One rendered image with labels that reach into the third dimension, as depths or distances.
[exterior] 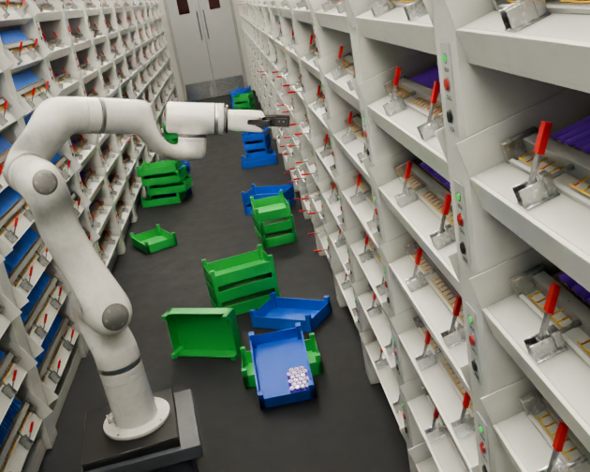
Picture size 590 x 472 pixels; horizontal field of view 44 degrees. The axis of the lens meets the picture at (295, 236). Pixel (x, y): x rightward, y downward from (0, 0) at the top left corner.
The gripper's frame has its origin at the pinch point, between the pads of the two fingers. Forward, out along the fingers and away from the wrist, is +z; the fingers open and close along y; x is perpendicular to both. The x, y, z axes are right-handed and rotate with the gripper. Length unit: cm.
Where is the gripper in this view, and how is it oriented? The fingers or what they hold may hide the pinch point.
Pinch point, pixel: (282, 120)
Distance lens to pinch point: 204.1
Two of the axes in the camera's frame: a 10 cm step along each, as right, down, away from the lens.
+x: 0.4, -9.5, -3.0
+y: 1.0, 3.0, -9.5
